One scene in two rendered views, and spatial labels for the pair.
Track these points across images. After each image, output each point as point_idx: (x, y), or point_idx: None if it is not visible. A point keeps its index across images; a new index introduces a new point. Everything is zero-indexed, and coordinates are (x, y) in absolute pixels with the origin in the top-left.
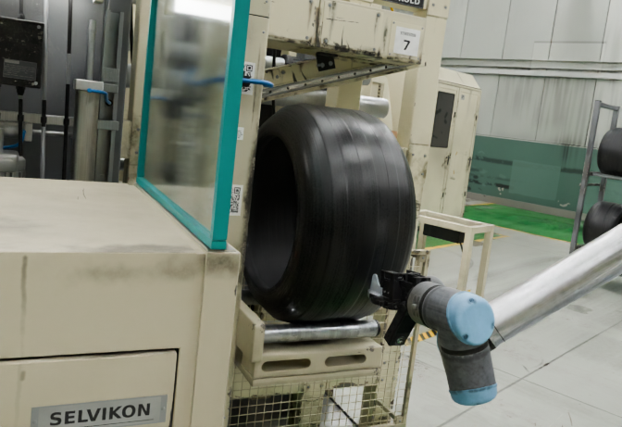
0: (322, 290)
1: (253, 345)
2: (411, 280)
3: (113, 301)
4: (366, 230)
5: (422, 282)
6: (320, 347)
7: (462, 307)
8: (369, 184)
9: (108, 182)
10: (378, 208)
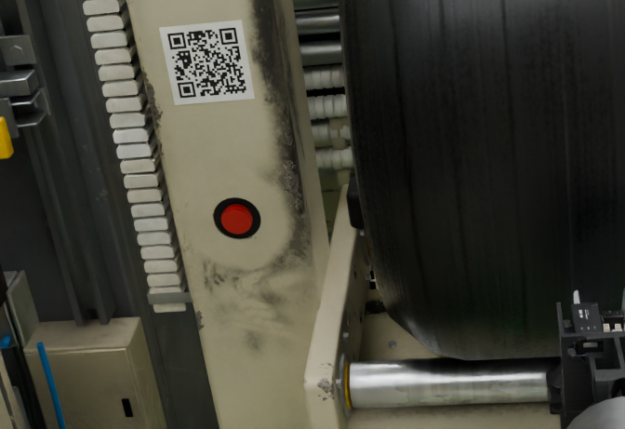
0: (441, 320)
1: (311, 427)
2: (617, 364)
3: None
4: (525, 166)
5: (611, 398)
6: (526, 423)
7: None
8: (530, 17)
9: (21, 16)
10: (564, 94)
